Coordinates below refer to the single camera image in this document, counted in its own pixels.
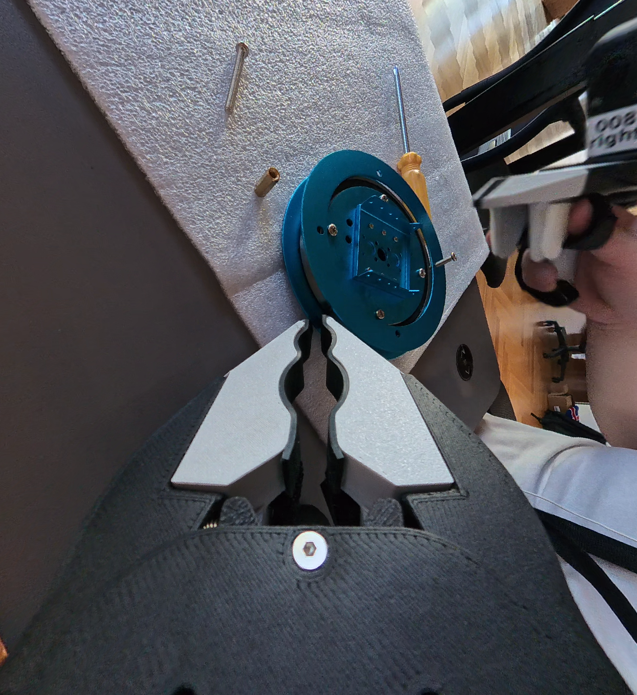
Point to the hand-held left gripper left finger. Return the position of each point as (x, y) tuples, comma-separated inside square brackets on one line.
[(237, 434)]

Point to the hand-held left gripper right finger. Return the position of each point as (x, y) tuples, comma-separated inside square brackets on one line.
[(389, 429)]

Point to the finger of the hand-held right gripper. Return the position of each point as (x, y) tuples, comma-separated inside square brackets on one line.
[(535, 187)]

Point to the long silver machine screw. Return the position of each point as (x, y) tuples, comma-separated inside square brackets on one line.
[(446, 260), (237, 76)]

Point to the blue round metal turntable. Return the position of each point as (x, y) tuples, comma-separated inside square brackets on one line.
[(351, 168)]

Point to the brass hex standoff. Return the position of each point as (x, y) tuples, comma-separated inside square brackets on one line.
[(267, 182)]

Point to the round black desk control panel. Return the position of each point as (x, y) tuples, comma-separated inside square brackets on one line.
[(464, 361)]

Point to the dark grey desk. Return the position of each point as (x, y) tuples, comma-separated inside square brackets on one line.
[(79, 271)]

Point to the person's right hand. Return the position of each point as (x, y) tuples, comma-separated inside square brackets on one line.
[(628, 271)]

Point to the black office chair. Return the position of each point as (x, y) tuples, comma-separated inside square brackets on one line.
[(565, 350)]

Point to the black backpack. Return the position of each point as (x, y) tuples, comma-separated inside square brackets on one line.
[(568, 426)]

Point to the white foam sheet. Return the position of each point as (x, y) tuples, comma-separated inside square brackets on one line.
[(188, 108)]

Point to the black metal frame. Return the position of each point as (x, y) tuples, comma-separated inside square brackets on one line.
[(514, 125)]

